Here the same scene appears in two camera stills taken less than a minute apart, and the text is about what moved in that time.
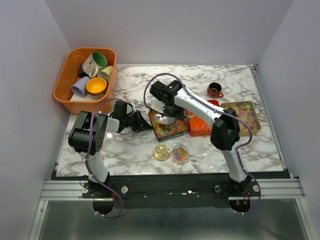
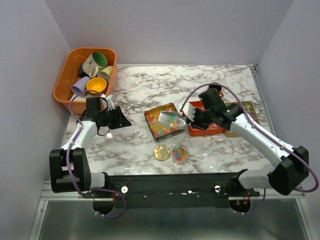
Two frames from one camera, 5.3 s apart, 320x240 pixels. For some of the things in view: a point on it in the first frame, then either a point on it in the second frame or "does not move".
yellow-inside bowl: (97, 87) does not move
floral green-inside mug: (96, 59) does not move
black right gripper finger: (173, 110) → (202, 123)
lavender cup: (79, 88) does not move
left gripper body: (132, 121) → (110, 108)
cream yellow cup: (105, 72) does not move
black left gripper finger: (140, 124) → (123, 121)
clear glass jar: (180, 153) does not move
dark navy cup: (82, 73) does not move
